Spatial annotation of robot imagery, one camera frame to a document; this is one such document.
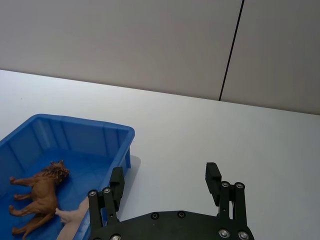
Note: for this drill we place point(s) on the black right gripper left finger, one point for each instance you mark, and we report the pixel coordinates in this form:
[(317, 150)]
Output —
[(115, 192)]

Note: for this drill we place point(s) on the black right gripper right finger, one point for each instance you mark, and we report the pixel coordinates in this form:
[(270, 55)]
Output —
[(226, 197)]

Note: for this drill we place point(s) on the blue plastic bin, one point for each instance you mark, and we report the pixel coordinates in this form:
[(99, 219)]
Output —
[(75, 160)]

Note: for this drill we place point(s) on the pale pink toy animal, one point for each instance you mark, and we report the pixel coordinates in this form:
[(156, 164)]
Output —
[(72, 220)]

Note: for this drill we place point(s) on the brown toy lion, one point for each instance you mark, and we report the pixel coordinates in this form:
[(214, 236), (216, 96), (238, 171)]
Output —
[(41, 190)]

